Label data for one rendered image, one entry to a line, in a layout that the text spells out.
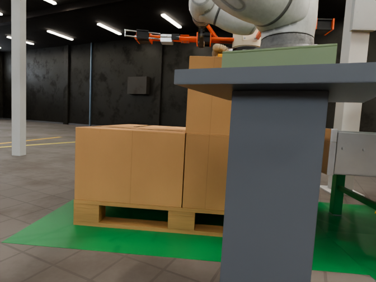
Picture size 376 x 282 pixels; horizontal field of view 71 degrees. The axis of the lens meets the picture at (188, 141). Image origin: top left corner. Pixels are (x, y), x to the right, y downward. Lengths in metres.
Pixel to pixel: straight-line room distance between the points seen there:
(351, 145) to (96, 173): 1.26
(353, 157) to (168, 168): 0.88
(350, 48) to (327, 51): 2.13
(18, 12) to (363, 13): 3.91
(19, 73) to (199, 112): 3.18
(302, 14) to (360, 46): 2.10
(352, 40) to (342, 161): 1.71
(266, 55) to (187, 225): 1.01
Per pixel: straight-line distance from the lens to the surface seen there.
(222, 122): 1.37
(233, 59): 0.79
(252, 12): 0.76
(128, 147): 1.44
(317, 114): 0.75
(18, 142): 4.20
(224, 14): 1.13
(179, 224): 1.49
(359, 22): 2.91
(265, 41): 0.87
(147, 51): 11.96
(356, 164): 1.41
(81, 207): 1.60
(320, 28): 1.44
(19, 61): 4.22
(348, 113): 2.82
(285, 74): 0.64
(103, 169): 1.50
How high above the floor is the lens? 0.62
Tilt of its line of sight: 5 degrees down
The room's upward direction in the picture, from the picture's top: 3 degrees clockwise
